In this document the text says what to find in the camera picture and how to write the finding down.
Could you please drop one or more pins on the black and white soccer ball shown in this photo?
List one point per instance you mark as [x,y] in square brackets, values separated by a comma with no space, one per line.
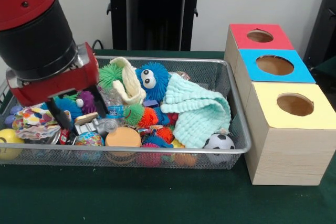
[219,141]

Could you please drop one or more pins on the orange foam disc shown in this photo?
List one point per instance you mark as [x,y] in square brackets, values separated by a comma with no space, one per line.
[123,137]

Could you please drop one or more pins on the green spiky ball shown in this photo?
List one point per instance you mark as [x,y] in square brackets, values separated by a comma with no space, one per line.
[110,74]

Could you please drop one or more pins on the mint green knitted cloth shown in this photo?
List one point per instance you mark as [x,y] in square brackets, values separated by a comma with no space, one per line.
[199,113]

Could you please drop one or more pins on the cream knitted cloth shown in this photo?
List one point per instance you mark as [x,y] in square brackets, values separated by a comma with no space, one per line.
[131,82]

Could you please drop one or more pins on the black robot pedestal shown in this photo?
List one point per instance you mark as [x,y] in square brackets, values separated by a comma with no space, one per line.
[157,11]

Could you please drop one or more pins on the wooden box with three holes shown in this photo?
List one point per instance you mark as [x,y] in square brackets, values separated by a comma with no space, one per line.
[288,155]

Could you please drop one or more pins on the dark green table cloth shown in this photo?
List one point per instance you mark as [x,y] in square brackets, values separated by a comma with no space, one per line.
[328,74]
[157,195]

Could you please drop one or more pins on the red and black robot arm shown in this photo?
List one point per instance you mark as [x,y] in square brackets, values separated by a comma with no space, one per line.
[31,30]

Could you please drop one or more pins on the globe print ball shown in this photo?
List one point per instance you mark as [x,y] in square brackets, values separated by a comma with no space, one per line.
[89,138]

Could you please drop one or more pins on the blue spiky toy with eyes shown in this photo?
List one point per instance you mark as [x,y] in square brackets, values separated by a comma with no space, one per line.
[155,77]

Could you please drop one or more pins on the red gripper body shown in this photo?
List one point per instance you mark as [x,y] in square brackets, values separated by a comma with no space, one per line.
[60,85]

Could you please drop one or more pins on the colourful patterned cloth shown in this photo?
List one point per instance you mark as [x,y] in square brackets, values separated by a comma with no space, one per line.
[31,121]

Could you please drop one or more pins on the black upright panel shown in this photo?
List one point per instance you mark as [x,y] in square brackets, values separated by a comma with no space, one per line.
[323,24]

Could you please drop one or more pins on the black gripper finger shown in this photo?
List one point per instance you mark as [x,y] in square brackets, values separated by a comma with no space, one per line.
[100,103]
[61,116]

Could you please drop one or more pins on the yellow printed ball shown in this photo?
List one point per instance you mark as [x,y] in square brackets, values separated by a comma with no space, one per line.
[8,136]

